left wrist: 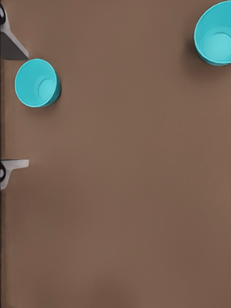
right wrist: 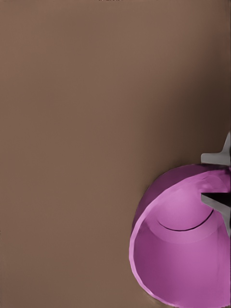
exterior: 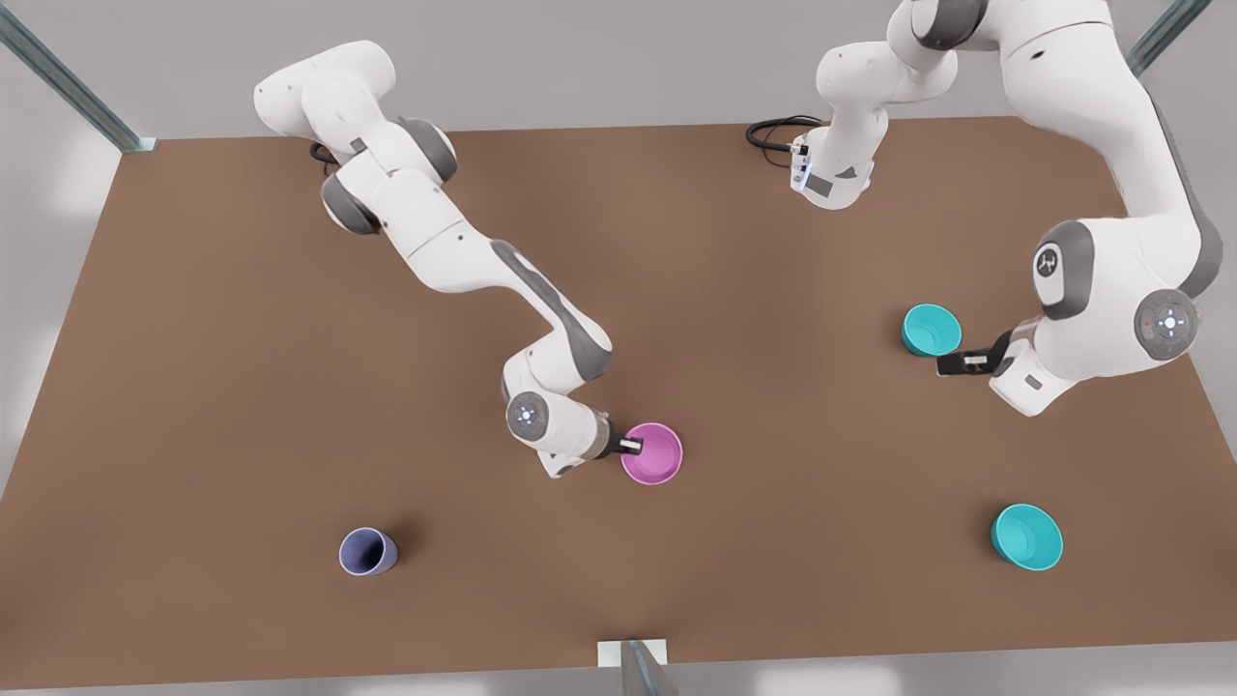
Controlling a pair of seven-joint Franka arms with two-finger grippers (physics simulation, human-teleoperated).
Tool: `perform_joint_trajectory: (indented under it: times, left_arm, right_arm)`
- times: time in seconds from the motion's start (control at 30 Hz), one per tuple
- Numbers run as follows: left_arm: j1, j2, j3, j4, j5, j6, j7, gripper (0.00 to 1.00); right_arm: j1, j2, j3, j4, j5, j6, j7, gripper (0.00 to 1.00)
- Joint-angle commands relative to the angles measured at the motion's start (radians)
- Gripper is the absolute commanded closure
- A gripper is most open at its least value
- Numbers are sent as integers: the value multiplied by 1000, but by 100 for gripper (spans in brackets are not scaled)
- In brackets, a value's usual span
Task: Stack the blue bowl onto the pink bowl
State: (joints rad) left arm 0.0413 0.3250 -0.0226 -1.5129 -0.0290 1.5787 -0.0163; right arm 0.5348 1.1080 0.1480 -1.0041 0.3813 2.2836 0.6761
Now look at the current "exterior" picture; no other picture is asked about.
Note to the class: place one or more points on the pink bowl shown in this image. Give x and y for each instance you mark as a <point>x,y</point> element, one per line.
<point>652,454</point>

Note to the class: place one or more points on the small teal bowl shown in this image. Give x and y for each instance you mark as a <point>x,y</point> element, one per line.
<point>932,331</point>

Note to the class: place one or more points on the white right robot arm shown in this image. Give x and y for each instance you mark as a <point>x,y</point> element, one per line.
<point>440,246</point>

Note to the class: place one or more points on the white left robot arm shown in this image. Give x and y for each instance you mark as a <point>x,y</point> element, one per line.
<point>1097,116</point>

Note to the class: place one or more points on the large teal bowl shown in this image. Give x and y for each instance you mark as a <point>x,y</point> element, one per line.
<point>1027,537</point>

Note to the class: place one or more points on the lavender blue cup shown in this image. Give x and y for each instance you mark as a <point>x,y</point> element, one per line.
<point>367,552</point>

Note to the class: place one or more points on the silver frame post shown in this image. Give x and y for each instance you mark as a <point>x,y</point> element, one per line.
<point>638,667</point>
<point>1169,34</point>
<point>68,82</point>

